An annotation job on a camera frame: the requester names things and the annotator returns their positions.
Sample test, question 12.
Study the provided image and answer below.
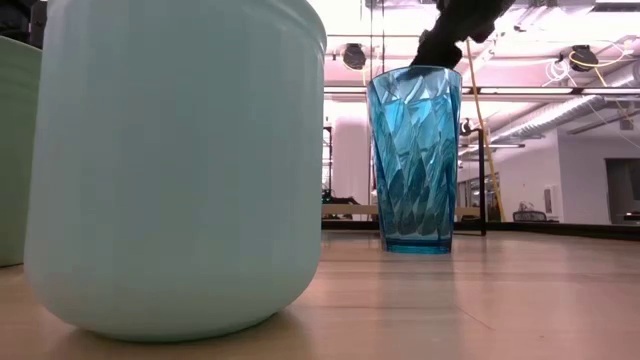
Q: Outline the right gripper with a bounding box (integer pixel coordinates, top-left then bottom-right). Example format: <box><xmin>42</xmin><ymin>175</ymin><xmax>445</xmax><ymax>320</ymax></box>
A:
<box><xmin>409</xmin><ymin>0</ymin><xmax>516</xmax><ymax>70</ymax></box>

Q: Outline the blue faceted plastic tumbler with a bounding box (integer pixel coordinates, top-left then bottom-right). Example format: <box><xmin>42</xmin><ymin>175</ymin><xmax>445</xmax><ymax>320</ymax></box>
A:
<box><xmin>366</xmin><ymin>64</ymin><xmax>464</xmax><ymax>255</ymax></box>

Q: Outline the light blue ceramic mug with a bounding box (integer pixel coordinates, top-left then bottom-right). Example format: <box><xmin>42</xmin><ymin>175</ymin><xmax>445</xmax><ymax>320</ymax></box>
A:
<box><xmin>23</xmin><ymin>0</ymin><xmax>329</xmax><ymax>344</ymax></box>

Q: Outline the green plastic cup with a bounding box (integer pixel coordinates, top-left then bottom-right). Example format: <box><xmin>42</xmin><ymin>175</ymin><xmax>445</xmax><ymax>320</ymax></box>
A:
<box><xmin>0</xmin><ymin>35</ymin><xmax>44</xmax><ymax>269</ymax></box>

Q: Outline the fluorescent ceiling light strip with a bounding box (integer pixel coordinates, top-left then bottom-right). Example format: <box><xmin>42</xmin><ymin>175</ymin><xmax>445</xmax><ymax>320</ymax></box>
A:
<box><xmin>322</xmin><ymin>85</ymin><xmax>640</xmax><ymax>97</ymax></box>

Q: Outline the black office chair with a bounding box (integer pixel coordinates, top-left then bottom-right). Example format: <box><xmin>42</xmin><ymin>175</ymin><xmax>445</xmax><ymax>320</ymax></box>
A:
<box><xmin>512</xmin><ymin>209</ymin><xmax>549</xmax><ymax>223</ymax></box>

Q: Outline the dark glass door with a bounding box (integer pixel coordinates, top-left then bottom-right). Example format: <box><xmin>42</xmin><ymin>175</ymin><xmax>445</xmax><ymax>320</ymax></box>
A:
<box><xmin>604</xmin><ymin>158</ymin><xmax>640</xmax><ymax>225</ymax></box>

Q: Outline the black ceiling cable reel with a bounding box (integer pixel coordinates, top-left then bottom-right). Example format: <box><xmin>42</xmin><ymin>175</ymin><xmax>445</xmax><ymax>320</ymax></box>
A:
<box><xmin>342</xmin><ymin>42</ymin><xmax>368</xmax><ymax>72</ymax></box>
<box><xmin>568</xmin><ymin>44</ymin><xmax>600</xmax><ymax>73</ymax></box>

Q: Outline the yellow hanging cable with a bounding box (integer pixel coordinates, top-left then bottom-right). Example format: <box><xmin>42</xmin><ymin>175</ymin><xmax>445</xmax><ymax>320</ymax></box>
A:
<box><xmin>464</xmin><ymin>38</ymin><xmax>507</xmax><ymax>223</ymax></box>

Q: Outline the silver flexible air duct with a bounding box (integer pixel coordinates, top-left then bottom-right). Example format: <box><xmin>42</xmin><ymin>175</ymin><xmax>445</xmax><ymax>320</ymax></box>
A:
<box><xmin>492</xmin><ymin>94</ymin><xmax>640</xmax><ymax>146</ymax></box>

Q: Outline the black metal table frame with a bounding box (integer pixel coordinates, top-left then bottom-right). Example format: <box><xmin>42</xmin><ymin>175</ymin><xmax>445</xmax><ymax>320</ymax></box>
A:
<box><xmin>322</xmin><ymin>219</ymin><xmax>640</xmax><ymax>242</ymax></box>

